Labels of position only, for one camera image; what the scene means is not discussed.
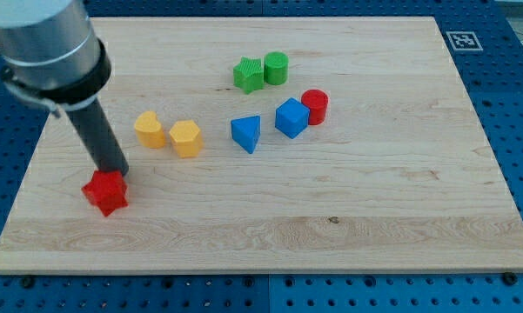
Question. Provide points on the green cylinder block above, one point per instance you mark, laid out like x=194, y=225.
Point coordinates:
x=276, y=67

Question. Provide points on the yellow heart block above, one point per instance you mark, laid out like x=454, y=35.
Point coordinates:
x=149, y=130

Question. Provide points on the red star block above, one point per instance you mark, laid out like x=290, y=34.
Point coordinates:
x=107, y=191

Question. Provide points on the blue cube block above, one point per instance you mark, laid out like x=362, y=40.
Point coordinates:
x=291, y=117

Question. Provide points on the wooden board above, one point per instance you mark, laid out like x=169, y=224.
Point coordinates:
x=399, y=178

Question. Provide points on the green star block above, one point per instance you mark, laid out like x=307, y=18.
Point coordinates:
x=248, y=75

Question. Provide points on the red cylinder block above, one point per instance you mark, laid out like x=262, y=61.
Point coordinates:
x=317, y=102

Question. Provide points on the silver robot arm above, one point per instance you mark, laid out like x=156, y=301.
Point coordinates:
x=53, y=57

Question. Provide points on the blue triangle block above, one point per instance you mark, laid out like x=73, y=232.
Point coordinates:
x=246, y=132

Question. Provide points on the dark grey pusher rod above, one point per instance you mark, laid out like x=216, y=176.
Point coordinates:
x=94, y=129

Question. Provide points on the white fiducial marker tag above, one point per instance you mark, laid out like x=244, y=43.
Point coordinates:
x=464, y=41

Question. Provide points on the yellow hexagon block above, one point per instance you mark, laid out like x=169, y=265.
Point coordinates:
x=186, y=138

